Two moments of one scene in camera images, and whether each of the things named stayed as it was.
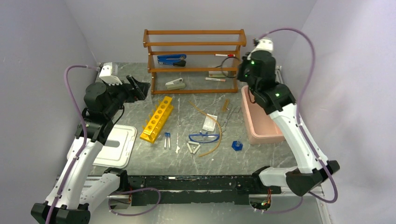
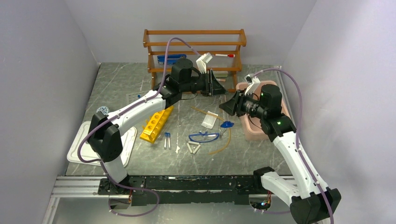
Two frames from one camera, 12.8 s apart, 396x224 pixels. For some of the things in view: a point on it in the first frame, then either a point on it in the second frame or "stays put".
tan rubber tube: [214, 119] -> [226, 147]
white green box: [218, 73] stays put
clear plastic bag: [209, 123] stays put
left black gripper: [132, 95] -> [212, 87]
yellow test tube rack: [157, 120] stays put
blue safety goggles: [203, 137] stays put
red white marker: [225, 55] stays put
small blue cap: [236, 148] -> [227, 124]
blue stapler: [176, 60] stays put
